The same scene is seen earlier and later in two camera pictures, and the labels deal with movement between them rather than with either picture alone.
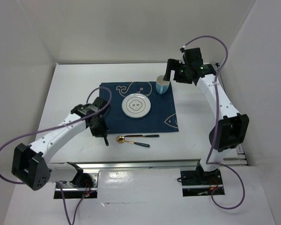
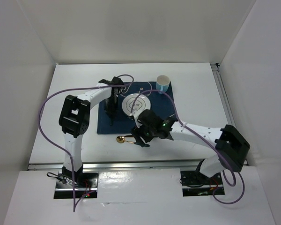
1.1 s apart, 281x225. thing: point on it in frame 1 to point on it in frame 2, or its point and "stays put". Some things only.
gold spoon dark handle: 122,139 stays put
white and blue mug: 161,86 stays put
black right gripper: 173,64 to 137,131
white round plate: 136,105 stays put
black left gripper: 103,130 to 113,109
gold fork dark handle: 106,141 to 112,118
